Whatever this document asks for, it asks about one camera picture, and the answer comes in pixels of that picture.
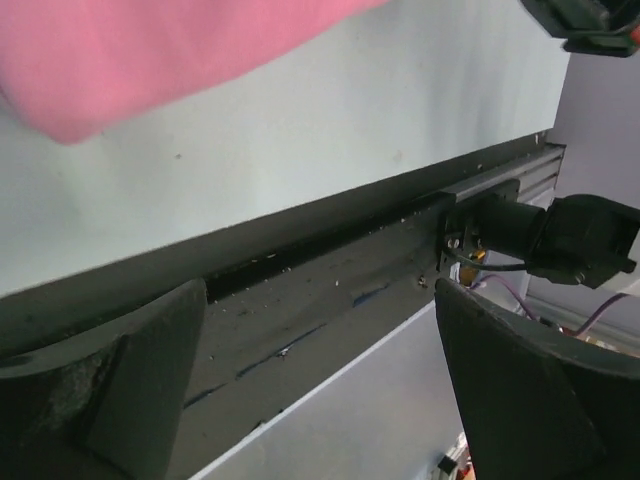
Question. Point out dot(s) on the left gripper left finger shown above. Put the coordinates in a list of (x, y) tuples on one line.
[(103, 403)]

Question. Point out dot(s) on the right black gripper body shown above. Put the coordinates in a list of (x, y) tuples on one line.
[(593, 27)]

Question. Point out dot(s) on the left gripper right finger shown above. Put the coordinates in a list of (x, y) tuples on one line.
[(536, 403)]

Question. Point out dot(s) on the pink t shirt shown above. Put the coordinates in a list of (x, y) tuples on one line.
[(69, 69)]

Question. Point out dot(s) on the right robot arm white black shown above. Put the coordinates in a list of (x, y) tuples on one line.
[(580, 239)]

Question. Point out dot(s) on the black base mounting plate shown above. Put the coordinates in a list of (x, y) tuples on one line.
[(318, 336)]

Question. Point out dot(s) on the aluminium cross rail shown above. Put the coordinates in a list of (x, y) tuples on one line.
[(532, 170)]

